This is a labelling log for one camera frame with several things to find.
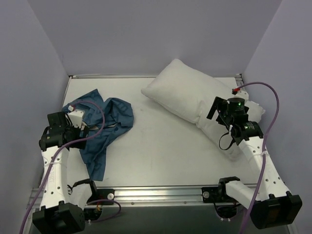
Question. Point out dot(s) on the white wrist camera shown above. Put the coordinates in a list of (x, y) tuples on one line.
[(239, 93), (76, 116)]

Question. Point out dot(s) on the white pillow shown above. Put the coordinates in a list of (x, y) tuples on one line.
[(189, 94)]

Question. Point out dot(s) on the aluminium rear table rail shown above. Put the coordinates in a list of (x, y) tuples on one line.
[(112, 76)]

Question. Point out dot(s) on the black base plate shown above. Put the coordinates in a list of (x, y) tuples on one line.
[(108, 194), (214, 195)]

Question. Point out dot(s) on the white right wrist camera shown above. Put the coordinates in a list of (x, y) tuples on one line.
[(239, 93)]

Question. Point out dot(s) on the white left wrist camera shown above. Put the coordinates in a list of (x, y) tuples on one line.
[(76, 116)]

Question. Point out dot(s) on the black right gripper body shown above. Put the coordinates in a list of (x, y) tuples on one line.
[(215, 109)]

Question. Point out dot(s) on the aluminium front mounting rail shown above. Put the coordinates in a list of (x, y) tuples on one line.
[(191, 195)]

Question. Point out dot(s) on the blue printed pillowcase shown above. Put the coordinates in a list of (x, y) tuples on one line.
[(114, 114)]

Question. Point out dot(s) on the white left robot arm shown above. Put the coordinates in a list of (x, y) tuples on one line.
[(61, 208)]

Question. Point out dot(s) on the aluminium right side rail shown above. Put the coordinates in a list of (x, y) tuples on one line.
[(239, 79)]

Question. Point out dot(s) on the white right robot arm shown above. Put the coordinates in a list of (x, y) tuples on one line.
[(271, 203)]

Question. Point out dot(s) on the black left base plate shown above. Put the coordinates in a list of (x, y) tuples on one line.
[(108, 194)]

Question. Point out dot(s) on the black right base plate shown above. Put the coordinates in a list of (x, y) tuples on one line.
[(214, 195)]

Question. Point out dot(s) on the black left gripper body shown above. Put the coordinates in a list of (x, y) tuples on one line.
[(79, 133)]

